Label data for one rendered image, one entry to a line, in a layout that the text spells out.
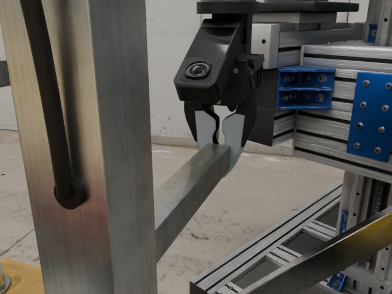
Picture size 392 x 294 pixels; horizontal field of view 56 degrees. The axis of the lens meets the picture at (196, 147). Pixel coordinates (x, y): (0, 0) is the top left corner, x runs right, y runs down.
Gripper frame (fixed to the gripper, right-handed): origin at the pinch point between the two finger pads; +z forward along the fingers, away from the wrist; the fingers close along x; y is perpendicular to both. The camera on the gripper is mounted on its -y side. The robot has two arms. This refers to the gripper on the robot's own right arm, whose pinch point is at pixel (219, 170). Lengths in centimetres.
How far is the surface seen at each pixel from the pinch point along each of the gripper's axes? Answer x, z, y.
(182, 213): -1.5, -2.6, -15.7
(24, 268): 2.9, -5.2, -28.5
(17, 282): 2.4, -5.2, -29.6
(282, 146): 21, 79, 231
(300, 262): -12.0, -7.3, -25.4
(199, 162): 0.0, -3.8, -7.1
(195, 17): 89, -14, 226
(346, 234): -14.0, -8.9, -24.6
